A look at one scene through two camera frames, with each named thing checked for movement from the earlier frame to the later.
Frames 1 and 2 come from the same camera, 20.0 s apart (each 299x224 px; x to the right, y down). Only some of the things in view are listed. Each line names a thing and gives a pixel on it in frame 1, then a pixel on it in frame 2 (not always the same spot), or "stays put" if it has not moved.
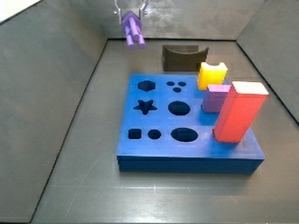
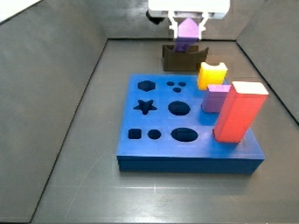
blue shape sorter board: (168, 132) stays put
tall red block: (241, 107) stays put
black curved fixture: (182, 58) stays put
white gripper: (142, 9) → (214, 8)
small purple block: (214, 97) stays put
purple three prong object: (134, 30) → (189, 30)
